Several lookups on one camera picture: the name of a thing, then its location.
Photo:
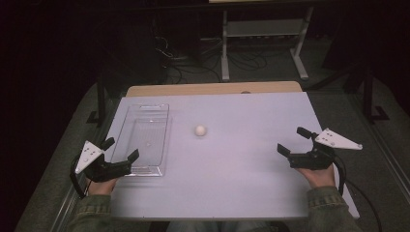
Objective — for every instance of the white ball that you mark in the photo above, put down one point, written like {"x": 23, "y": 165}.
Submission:
{"x": 200, "y": 130}

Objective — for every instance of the person's left hand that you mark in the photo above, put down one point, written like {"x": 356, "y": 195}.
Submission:
{"x": 101, "y": 187}

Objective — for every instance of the wooden table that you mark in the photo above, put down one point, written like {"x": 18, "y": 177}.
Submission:
{"x": 193, "y": 88}

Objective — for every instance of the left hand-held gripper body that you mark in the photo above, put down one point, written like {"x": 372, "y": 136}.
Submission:
{"x": 96, "y": 167}

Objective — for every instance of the grey metal desk frame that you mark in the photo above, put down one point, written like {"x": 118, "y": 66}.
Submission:
{"x": 264, "y": 28}

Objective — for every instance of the black metal stand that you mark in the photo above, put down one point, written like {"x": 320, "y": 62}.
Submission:
{"x": 369, "y": 96}
{"x": 101, "y": 100}

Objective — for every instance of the clear plastic tray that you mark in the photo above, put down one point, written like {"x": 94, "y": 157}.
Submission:
{"x": 145, "y": 141}

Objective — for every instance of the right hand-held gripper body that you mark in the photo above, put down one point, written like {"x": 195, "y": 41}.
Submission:
{"x": 317, "y": 158}

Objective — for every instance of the person's right hand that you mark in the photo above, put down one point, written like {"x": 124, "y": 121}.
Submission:
{"x": 318, "y": 179}

